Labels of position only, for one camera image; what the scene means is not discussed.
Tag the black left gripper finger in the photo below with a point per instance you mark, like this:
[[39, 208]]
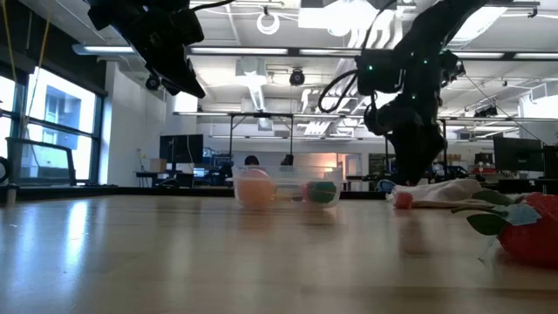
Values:
[[168, 83], [185, 76]]

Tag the small pink toy fruit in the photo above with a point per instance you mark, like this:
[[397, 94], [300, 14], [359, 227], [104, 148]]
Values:
[[403, 200]]

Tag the green ball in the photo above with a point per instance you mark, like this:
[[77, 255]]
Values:
[[322, 192]]

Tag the toy peach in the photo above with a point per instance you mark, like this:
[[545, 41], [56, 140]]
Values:
[[255, 189]]

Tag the red plush strawberry green leaves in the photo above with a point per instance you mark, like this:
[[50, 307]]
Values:
[[536, 235]]

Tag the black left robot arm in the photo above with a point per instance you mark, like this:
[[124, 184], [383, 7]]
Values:
[[122, 11]]

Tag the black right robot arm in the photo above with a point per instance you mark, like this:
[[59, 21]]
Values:
[[420, 74]]

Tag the clear plastic tupperware container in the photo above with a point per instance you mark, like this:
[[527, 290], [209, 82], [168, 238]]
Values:
[[287, 174]]

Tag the black ceiling spotlight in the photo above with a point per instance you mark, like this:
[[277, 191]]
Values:
[[152, 82], [455, 70], [297, 77]]

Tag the blue and white round object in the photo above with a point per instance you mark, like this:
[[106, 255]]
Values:
[[385, 186]]

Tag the white cloth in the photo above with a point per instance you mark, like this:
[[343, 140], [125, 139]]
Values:
[[440, 192]]

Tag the white ceiling light strip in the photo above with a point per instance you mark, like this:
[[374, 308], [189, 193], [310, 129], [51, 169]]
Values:
[[104, 49]]

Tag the black computer monitor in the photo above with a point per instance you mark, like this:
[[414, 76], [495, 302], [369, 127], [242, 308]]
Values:
[[551, 161], [519, 153], [181, 148]]

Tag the cardboard box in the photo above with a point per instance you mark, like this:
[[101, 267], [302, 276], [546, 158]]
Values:
[[158, 165]]

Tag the seated person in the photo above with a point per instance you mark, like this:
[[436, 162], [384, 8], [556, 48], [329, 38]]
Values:
[[252, 160]]

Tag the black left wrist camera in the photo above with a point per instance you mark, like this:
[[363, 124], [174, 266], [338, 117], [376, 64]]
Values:
[[189, 28]]

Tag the black metal station frame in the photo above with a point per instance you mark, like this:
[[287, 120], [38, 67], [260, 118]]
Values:
[[261, 115], [444, 135]]

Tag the black window frame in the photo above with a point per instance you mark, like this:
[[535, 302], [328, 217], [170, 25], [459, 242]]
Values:
[[98, 131]]

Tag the black table edge rail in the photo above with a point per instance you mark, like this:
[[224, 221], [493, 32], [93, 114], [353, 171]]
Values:
[[131, 192]]

